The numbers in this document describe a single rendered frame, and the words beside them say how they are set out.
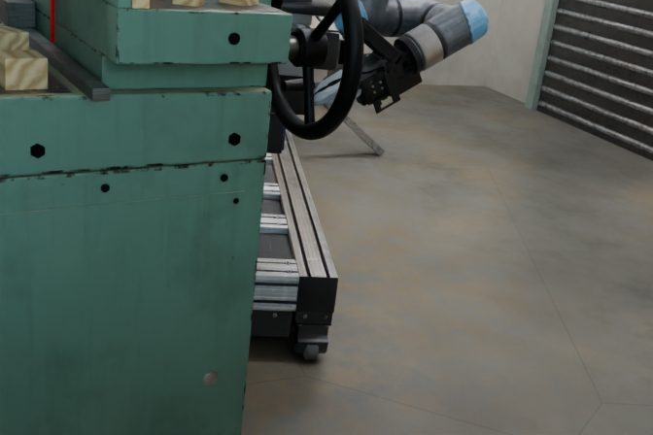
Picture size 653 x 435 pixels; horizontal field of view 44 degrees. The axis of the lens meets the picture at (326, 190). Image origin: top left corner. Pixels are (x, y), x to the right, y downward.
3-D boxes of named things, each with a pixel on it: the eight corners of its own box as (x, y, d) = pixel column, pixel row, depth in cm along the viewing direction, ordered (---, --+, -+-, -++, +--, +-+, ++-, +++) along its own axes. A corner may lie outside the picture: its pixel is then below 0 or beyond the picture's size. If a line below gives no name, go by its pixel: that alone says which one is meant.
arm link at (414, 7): (379, -11, 154) (410, 0, 146) (427, -7, 160) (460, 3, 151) (372, 31, 157) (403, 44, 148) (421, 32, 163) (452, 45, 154)
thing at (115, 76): (266, 86, 102) (269, 55, 101) (101, 89, 91) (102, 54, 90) (154, 28, 134) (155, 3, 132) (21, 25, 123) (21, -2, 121)
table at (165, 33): (356, 64, 102) (361, 16, 100) (117, 65, 86) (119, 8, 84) (176, -8, 149) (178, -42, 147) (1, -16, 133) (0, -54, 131)
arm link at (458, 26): (468, 28, 154) (497, 39, 147) (422, 55, 151) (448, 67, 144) (459, -9, 150) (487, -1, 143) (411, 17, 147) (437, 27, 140)
